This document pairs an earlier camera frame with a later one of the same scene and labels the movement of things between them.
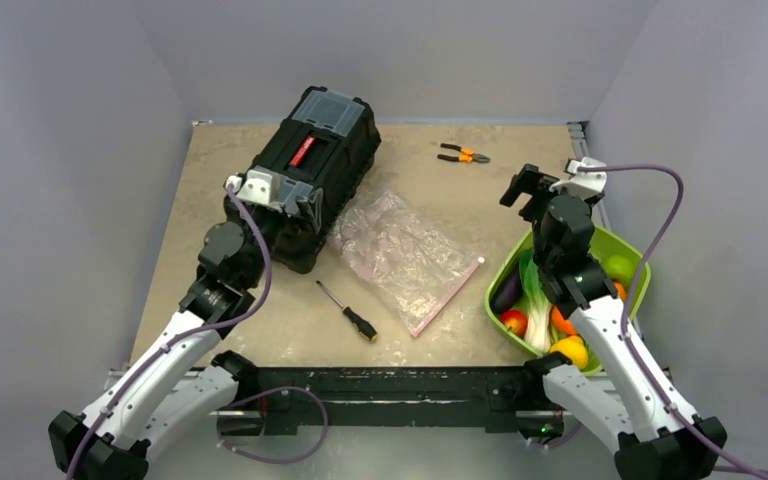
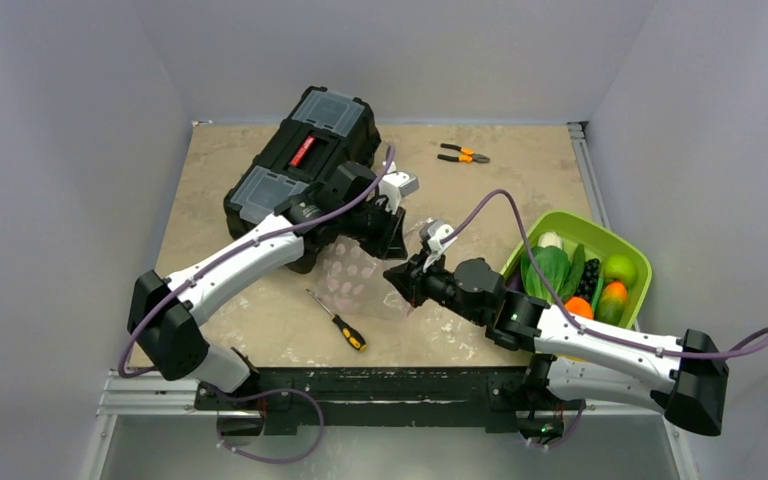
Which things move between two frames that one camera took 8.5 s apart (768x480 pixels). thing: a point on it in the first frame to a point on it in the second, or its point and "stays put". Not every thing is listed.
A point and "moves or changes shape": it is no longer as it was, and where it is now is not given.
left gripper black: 292,224 to 389,244
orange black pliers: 468,154 stays put
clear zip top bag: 412,265 moves or changes shape
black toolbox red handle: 318,158 stays put
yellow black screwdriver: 364,328 to 349,333
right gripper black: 533,188 to 417,278
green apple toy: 620,268 stays put
